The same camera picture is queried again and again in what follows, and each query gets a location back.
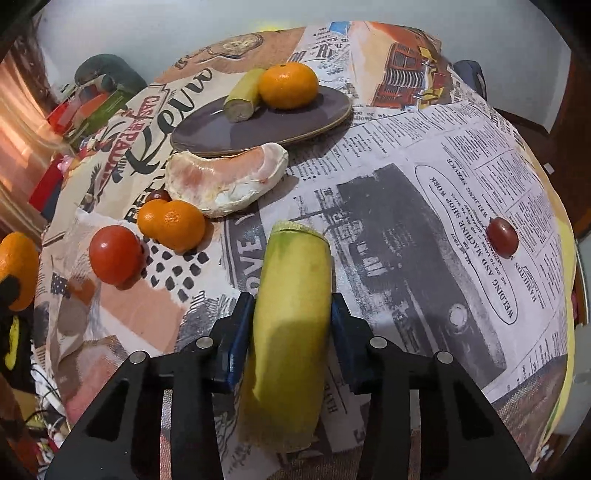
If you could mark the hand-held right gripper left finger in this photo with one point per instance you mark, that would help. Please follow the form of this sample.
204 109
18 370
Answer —
235 344

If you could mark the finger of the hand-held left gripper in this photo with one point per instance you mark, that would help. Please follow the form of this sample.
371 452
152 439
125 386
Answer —
11 341

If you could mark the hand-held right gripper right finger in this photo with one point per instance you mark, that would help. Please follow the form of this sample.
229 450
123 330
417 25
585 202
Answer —
346 344

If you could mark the large peeled banana piece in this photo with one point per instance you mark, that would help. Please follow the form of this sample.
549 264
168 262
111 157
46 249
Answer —
291 300

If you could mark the mandarin orange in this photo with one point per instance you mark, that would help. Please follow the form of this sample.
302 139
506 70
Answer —
182 226
18 258
288 85
147 221

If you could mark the brown oval plate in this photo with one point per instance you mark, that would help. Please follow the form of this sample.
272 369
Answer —
203 131

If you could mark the red tomato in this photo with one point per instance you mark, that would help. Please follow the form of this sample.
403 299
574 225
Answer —
115 254

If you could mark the red box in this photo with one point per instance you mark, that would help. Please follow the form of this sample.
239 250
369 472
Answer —
46 189

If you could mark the peeled pomelo segment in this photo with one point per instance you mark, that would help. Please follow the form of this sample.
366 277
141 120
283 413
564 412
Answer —
221 184

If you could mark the newspaper print tablecloth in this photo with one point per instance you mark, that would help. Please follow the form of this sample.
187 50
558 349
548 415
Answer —
415 194

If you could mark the dark red grape left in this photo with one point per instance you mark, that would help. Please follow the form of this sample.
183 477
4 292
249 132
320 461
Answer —
157 195

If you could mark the dark red grape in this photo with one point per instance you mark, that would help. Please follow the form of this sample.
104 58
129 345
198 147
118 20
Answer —
157 195
503 236

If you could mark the dark red grape right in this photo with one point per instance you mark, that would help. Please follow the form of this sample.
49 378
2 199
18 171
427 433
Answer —
503 236

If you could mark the orange curtain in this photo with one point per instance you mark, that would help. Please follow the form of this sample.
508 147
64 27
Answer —
23 134

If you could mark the yellow under cloth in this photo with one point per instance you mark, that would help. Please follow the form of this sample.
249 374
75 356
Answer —
569 286

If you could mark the small banana piece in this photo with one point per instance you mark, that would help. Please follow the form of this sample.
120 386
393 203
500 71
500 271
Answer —
242 97

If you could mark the green box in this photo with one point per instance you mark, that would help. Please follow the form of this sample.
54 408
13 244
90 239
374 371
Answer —
104 108

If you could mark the dark green cushion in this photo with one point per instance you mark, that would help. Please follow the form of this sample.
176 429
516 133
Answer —
108 69

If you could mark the blue grey chair back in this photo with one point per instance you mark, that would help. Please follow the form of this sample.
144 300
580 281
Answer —
471 78

